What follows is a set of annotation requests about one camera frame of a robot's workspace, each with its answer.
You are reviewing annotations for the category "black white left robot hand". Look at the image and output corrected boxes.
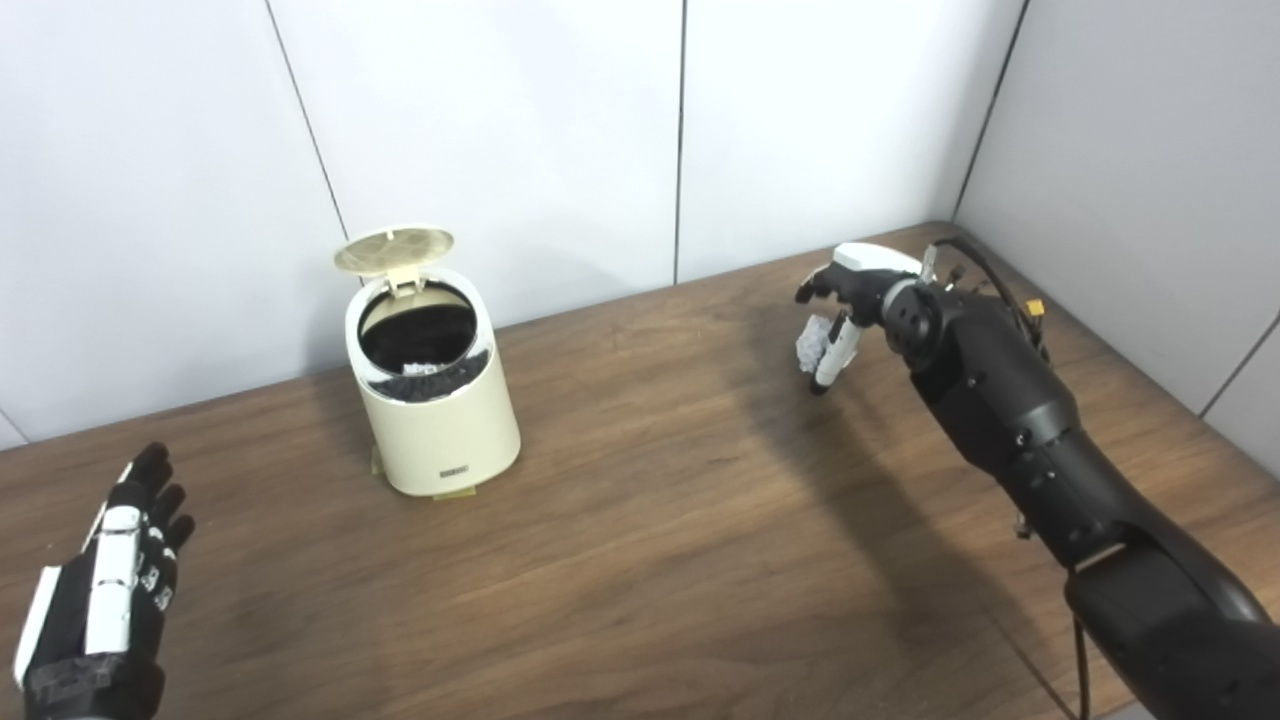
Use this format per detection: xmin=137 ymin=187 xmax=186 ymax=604
xmin=12 ymin=442 xmax=196 ymax=720

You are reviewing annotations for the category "round cream bin lid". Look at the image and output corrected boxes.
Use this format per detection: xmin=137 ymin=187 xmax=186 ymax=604
xmin=334 ymin=227 xmax=455 ymax=299

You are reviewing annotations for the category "black bin liner bag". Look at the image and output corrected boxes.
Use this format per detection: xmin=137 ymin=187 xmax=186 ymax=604
xmin=358 ymin=298 xmax=491 ymax=404

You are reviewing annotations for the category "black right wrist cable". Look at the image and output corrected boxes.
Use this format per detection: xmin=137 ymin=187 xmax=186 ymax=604
xmin=930 ymin=236 xmax=1051 ymax=353

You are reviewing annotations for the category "white paper ball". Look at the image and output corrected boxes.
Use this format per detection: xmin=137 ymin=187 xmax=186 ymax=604
xmin=796 ymin=314 xmax=836 ymax=374

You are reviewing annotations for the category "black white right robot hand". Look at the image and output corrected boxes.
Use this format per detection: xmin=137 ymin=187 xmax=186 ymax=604
xmin=795 ymin=242 xmax=926 ymax=396

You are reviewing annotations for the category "cream-colored plastic bin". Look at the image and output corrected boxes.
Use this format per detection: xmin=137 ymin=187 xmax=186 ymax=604
xmin=345 ymin=265 xmax=522 ymax=498

